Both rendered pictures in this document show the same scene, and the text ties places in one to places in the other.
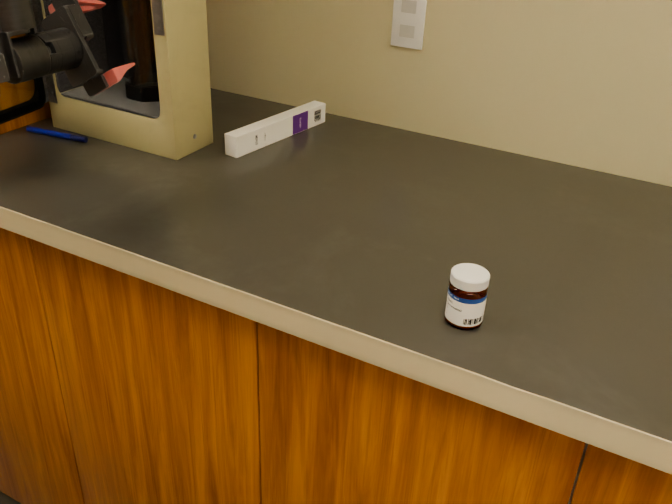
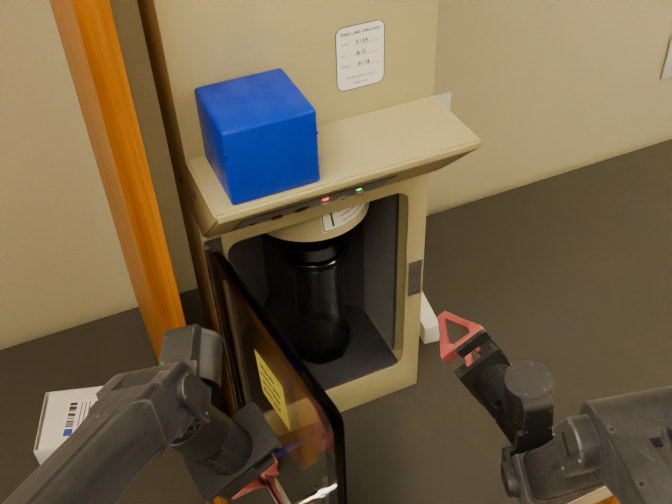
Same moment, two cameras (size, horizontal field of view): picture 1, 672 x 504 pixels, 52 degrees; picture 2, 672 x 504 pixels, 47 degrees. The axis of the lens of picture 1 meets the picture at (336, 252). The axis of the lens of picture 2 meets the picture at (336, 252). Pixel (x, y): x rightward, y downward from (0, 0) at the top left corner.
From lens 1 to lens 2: 139 cm
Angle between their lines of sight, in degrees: 41
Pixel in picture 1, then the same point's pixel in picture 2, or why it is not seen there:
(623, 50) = (599, 74)
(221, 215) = (560, 400)
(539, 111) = (542, 141)
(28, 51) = not seen: hidden behind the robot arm
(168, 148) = (408, 379)
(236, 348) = not seen: hidden behind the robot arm
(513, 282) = not seen: outside the picture
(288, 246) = (639, 383)
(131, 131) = (361, 391)
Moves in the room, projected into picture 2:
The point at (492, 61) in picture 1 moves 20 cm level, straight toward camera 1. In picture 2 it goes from (506, 122) to (582, 162)
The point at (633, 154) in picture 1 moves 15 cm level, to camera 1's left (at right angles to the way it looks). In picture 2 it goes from (605, 138) to (577, 168)
